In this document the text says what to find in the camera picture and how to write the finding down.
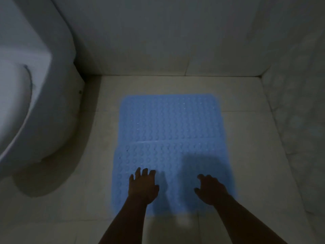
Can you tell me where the person's right forearm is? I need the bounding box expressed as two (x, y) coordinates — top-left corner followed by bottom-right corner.
(213, 194), (288, 244)

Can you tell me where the blue bumpy bath mat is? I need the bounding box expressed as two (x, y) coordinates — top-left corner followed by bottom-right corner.
(111, 93), (237, 217)

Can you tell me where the person's left forearm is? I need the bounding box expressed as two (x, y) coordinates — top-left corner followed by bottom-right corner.
(98, 196), (150, 244)

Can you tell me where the white toilet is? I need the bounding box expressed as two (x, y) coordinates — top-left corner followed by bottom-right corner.
(0, 0), (86, 198)

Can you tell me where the person's right hand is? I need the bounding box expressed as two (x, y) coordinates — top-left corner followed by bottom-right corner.
(194, 174), (229, 207)

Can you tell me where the person's left hand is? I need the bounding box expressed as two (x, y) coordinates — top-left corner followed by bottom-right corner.
(128, 167), (160, 205)

